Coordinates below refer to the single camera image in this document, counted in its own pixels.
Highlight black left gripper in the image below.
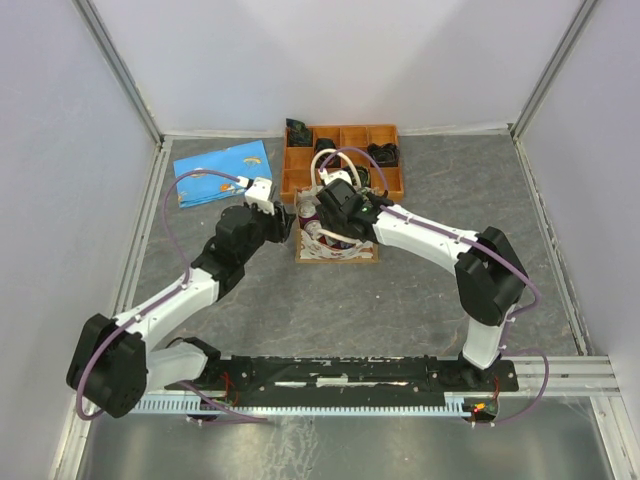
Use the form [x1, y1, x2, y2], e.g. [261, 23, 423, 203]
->
[238, 201, 297, 264]

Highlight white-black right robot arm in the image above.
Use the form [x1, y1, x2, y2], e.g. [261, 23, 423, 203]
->
[316, 179, 529, 391]

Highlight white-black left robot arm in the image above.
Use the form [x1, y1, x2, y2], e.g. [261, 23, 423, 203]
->
[66, 202, 296, 419]

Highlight burlap canvas tote bag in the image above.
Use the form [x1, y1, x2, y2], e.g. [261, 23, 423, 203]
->
[294, 149, 379, 264]

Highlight wooden compartment tray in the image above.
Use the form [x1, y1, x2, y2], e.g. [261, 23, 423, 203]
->
[280, 124, 405, 204]

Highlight black orange rolled sock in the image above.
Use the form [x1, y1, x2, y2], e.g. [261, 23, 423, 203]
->
[314, 137, 336, 152]

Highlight blue space-print cloth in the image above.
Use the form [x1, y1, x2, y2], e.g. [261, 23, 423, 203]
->
[173, 140, 272, 208]

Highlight dark patterned rolled sock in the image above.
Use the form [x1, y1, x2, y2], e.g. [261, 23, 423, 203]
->
[285, 118, 313, 147]

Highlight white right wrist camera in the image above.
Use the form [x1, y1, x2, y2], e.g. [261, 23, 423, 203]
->
[319, 169, 353, 186]

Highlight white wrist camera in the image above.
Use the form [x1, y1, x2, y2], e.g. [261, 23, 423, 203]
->
[236, 176, 275, 215]
[319, 169, 353, 186]

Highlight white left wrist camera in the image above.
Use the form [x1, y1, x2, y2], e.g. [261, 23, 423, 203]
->
[236, 176, 275, 215]

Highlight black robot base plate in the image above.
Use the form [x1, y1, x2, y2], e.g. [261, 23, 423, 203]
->
[191, 355, 519, 407]

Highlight white slotted cable duct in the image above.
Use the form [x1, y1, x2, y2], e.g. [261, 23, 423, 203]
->
[131, 392, 480, 418]

